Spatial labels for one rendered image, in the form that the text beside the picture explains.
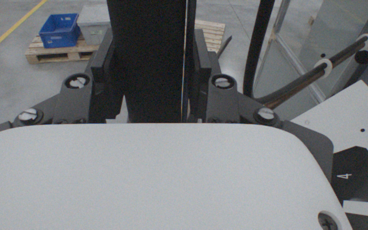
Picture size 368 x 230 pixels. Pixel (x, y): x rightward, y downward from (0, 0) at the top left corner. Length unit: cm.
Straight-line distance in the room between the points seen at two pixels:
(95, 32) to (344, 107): 291
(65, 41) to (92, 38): 34
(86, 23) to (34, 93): 103
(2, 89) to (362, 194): 318
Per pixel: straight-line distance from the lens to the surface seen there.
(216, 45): 319
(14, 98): 298
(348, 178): 32
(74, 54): 324
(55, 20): 385
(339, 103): 60
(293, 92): 32
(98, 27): 312
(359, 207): 29
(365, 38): 54
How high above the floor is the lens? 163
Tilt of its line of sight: 46 degrees down
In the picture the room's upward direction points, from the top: 4 degrees clockwise
